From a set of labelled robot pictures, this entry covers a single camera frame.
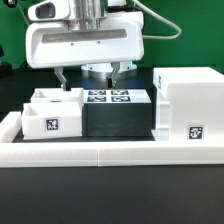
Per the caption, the white rear drawer box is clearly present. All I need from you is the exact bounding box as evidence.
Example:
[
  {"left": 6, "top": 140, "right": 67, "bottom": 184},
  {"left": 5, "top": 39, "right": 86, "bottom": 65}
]
[{"left": 30, "top": 88, "right": 84, "bottom": 106}]

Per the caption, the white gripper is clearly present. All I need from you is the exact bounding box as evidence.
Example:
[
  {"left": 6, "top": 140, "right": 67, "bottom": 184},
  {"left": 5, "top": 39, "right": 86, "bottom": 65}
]
[{"left": 26, "top": 0, "right": 144, "bottom": 91}]

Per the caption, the white U-shaped fence frame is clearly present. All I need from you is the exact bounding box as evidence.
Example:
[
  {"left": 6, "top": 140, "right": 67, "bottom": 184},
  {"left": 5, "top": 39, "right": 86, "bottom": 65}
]
[{"left": 0, "top": 112, "right": 224, "bottom": 168}]

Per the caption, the black device at left edge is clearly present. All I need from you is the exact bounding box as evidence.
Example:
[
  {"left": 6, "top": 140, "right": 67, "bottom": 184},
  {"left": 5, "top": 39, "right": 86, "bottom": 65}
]
[{"left": 0, "top": 45, "right": 13, "bottom": 78}]

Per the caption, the white front drawer box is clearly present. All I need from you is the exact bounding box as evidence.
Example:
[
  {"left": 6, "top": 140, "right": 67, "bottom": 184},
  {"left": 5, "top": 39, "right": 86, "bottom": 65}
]
[{"left": 21, "top": 102, "right": 82, "bottom": 140}]

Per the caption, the white marker tag plate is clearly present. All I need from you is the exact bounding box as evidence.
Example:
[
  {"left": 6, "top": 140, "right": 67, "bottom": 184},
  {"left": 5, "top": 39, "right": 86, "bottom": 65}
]
[{"left": 84, "top": 89, "right": 151, "bottom": 104}]

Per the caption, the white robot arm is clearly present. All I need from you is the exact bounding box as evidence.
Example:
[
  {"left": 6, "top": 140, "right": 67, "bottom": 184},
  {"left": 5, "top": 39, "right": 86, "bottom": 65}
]
[{"left": 26, "top": 0, "right": 144, "bottom": 91}]

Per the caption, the white thin cable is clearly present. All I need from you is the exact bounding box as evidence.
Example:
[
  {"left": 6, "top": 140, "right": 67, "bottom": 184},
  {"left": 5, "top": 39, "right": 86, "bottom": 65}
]
[{"left": 131, "top": 0, "right": 183, "bottom": 41}]

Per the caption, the white drawer housing box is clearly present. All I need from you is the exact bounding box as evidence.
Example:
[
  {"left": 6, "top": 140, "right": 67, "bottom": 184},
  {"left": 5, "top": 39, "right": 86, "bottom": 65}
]
[{"left": 152, "top": 67, "right": 224, "bottom": 141}]

